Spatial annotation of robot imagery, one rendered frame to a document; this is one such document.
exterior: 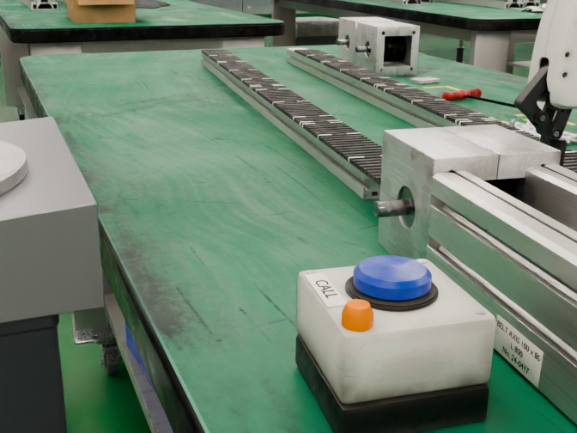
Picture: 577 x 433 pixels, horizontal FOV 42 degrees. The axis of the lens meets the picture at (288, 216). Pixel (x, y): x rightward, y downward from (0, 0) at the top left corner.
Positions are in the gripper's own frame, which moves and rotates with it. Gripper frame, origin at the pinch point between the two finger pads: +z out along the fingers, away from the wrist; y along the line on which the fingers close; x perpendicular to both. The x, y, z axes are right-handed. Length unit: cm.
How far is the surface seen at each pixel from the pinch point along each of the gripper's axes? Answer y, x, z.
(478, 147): 19.5, 14.4, -5.6
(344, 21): -10, -95, -5
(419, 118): 1.3, -32.9, 2.8
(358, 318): 35.3, 32.3, -2.7
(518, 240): 24.0, 27.4, -3.7
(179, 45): 12, -201, 12
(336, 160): 21.0, -11.5, 2.1
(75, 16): 45, -201, 2
